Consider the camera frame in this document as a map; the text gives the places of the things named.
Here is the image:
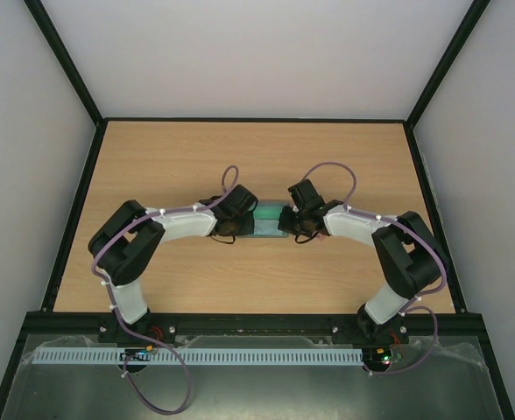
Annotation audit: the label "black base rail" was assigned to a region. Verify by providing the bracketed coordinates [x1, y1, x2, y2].
[19, 310, 484, 347]

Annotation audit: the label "right controller board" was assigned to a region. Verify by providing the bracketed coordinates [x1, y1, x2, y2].
[363, 346, 403, 367]

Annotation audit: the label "black frame post right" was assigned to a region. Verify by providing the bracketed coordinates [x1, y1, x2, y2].
[406, 0, 490, 129]

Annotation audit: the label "left controller board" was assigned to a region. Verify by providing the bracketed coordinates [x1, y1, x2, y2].
[119, 346, 158, 362]

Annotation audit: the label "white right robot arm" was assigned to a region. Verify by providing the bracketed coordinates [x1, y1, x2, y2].
[279, 179, 448, 343]

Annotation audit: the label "black frame post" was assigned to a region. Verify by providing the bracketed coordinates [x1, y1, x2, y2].
[406, 0, 490, 129]
[24, 0, 104, 127]

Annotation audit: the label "grey green glasses case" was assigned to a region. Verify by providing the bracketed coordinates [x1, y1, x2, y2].
[248, 200, 288, 239]

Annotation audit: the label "controller board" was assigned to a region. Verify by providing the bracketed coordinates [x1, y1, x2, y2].
[363, 346, 403, 367]
[119, 346, 158, 362]

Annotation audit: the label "black frame post left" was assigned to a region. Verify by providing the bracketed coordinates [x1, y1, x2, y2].
[24, 0, 104, 127]

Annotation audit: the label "light blue slotted cable duct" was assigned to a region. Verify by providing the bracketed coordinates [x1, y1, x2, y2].
[32, 347, 363, 367]

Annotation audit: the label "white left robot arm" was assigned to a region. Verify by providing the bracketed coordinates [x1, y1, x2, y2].
[88, 185, 258, 325]

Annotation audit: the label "pink transparent sunglasses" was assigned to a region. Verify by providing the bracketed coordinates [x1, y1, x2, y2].
[314, 233, 327, 242]

